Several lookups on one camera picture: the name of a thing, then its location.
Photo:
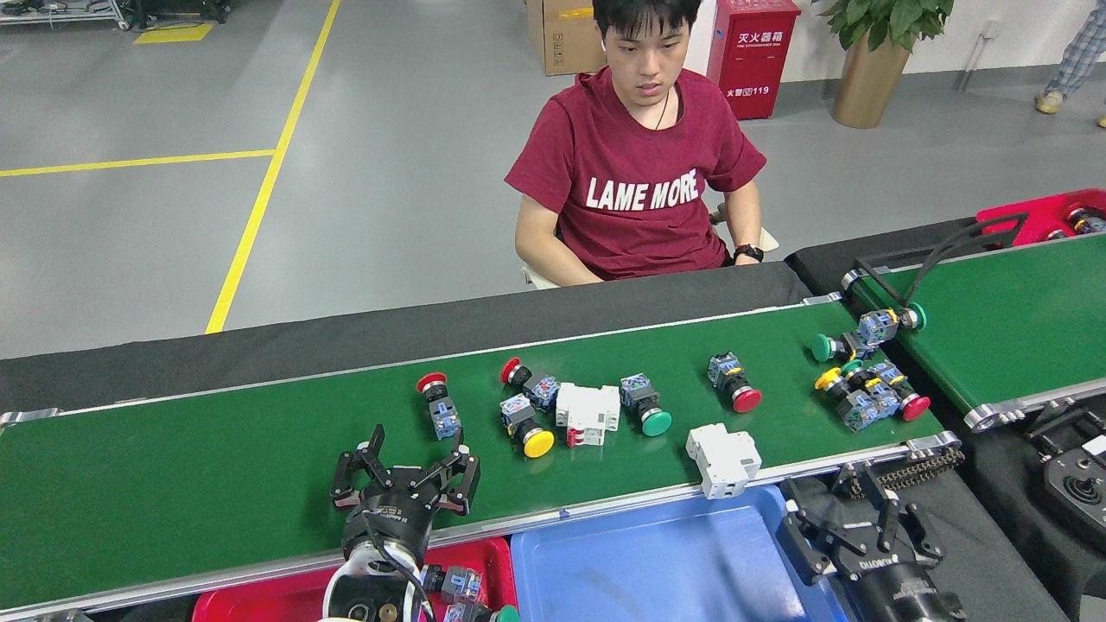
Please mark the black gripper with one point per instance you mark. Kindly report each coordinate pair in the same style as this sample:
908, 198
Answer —
389, 527
899, 596

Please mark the black push button switch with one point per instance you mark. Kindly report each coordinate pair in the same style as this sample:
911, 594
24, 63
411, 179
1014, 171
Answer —
454, 586

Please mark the yellow push button switch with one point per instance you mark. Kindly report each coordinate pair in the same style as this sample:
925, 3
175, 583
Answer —
828, 378
538, 443

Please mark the white circuit breaker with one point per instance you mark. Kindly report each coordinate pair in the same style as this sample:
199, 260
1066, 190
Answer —
587, 410
724, 458

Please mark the small green push button switch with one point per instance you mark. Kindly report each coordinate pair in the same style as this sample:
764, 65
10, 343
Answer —
852, 368

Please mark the person's left forearm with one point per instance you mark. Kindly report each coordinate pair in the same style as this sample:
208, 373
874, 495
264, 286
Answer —
747, 220

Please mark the person's right forearm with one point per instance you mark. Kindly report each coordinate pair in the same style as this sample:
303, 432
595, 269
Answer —
553, 259

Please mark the red plastic tray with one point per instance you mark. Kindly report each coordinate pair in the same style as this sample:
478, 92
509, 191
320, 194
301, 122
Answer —
276, 605

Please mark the wide green conveyor belt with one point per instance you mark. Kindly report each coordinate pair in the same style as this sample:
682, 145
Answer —
216, 484

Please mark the blue plastic tray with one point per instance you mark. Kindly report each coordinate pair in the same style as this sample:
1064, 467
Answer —
648, 570

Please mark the green feeder conveyor belt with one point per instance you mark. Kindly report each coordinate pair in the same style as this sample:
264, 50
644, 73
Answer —
1020, 328

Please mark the black table cloth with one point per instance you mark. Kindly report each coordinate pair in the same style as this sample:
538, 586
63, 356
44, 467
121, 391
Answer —
259, 358

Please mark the black joystick controller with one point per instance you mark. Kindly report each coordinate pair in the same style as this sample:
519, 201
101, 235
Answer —
1080, 488

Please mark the black wristwatch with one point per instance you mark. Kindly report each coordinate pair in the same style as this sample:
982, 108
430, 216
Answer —
748, 252

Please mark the red plastic bin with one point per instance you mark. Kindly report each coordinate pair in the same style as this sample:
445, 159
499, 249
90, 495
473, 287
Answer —
1020, 216

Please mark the seated person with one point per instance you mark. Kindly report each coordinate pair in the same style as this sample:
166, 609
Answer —
631, 173

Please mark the potted plant in gold pot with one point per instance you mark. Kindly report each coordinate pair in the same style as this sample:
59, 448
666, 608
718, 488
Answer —
868, 82

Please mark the brown cardboard box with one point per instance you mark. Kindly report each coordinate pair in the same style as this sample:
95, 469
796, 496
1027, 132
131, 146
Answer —
562, 39

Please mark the standing person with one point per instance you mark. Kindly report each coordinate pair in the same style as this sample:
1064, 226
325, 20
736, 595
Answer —
1049, 102

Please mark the red fire extinguisher cabinet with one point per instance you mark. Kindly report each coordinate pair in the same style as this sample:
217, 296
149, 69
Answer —
752, 60

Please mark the white wheeled cart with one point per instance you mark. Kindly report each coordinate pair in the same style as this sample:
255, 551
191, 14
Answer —
60, 13

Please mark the black triangular guide frame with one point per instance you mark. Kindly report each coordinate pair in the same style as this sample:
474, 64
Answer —
883, 289

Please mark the dark push button switch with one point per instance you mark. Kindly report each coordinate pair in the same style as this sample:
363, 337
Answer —
1084, 220
1056, 234

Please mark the grey wall conduit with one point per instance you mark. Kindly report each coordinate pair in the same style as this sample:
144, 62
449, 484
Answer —
972, 60

